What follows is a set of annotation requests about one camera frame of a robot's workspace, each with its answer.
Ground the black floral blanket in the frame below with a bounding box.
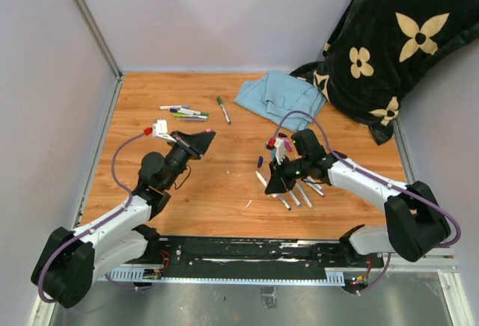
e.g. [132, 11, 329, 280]
[293, 0, 478, 145]

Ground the green cap marker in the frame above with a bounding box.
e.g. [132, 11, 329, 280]
[216, 96, 231, 125]

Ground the magenta cap marker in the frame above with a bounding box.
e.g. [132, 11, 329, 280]
[308, 183, 325, 197]

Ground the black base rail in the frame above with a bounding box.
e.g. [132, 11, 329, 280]
[127, 236, 384, 282]

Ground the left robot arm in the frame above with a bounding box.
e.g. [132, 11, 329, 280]
[31, 130, 216, 309]

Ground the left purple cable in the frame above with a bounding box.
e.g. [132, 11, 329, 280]
[39, 133, 147, 304]

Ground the red pink cap marker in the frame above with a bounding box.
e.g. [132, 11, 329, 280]
[255, 171, 277, 197]

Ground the magenta pen cap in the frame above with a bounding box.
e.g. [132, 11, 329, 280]
[284, 140, 293, 152]

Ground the pink marker pen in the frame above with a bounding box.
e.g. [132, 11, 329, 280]
[314, 181, 323, 191]

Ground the lavender marker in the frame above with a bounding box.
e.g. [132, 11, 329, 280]
[181, 117, 208, 122]

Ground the dark blue cap marker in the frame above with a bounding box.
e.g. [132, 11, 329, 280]
[276, 194, 292, 211]

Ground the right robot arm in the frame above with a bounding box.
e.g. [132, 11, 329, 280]
[265, 129, 451, 266]

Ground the light green marker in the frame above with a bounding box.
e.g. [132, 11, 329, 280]
[172, 113, 209, 120]

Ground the light blue cap marker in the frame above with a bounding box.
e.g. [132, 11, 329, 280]
[288, 191, 302, 207]

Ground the white slim marker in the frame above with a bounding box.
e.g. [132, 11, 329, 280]
[296, 184, 313, 208]

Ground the navy green marker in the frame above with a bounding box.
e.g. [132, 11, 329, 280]
[169, 108, 209, 117]

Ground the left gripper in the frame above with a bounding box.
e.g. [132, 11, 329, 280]
[163, 130, 215, 189]

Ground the light blue cloth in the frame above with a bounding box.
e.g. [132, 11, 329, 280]
[234, 72, 326, 132]

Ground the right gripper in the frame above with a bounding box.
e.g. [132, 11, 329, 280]
[266, 153, 310, 194]

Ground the aluminium corner post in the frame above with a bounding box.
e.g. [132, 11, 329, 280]
[54, 0, 123, 80]

